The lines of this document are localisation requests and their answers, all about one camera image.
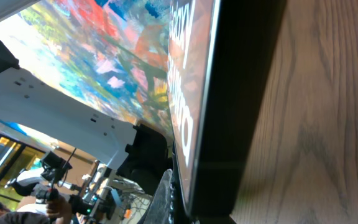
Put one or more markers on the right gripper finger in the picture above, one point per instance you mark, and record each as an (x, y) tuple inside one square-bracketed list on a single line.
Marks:
[(160, 210)]

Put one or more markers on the Galaxy S25 Ultra smartphone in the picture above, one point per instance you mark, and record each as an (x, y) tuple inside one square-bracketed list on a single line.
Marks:
[(219, 57)]

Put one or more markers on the background robot equipment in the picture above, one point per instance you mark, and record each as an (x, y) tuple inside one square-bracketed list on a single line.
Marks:
[(103, 197)]

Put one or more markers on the person in background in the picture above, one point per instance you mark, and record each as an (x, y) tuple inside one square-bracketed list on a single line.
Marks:
[(58, 210)]

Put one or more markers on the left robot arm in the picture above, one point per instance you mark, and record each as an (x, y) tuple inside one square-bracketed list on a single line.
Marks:
[(138, 153)]

